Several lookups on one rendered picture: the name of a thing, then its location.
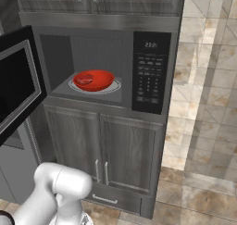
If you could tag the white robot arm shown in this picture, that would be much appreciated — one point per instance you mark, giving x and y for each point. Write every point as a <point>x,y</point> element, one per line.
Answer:
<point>55,188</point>

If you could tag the glass microwave turntable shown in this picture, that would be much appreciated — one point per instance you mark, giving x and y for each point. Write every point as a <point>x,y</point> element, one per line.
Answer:
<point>117,86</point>

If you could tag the red bowl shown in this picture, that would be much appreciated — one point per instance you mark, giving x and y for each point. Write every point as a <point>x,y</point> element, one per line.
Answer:
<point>97,79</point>

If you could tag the built-in microwave oven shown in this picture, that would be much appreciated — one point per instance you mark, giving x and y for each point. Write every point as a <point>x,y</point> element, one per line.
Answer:
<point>123,65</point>

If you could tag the red steak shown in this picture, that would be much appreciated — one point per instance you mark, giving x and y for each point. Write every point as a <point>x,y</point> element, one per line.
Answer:
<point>84,79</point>

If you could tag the grey lower cupboard door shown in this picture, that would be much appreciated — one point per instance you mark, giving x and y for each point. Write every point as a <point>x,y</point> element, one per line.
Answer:
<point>74,139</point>
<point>131,153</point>

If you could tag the black microwave door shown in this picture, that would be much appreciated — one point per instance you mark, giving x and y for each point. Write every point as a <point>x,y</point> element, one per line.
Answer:
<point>15,86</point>

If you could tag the grey drawer front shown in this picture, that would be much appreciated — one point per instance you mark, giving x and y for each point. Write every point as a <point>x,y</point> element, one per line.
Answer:
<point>114,199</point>

